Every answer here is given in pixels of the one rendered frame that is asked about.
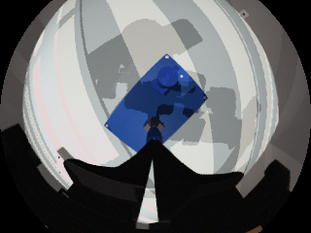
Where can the blue circuit board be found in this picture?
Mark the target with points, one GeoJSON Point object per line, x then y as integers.
{"type": "Point", "coordinates": [157, 106]}

